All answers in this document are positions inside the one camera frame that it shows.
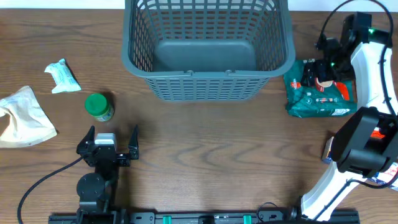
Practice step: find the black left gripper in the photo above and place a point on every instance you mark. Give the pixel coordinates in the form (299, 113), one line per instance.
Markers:
(85, 148)

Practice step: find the blue Kleenex tissue pack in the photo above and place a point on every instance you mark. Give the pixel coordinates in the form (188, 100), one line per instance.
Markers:
(379, 178)

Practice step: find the small white mint packet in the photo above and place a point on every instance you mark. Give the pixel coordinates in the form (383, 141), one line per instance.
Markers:
(64, 80)

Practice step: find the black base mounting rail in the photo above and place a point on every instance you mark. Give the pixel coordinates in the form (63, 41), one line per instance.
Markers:
(186, 217)

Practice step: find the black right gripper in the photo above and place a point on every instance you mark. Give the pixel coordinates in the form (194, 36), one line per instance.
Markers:
(322, 75)

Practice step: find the green lid glass jar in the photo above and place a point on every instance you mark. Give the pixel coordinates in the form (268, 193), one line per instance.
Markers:
(98, 106)

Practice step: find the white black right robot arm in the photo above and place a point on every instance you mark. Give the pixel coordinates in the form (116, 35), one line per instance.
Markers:
(367, 143)

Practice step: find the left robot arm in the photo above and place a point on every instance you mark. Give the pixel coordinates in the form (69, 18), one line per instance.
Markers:
(97, 190)

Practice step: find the green coffee sachet bag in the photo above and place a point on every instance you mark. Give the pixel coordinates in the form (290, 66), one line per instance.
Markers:
(331, 99)

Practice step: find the grey plastic slotted basket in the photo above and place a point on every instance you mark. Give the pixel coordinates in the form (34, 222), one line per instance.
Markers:
(207, 50)

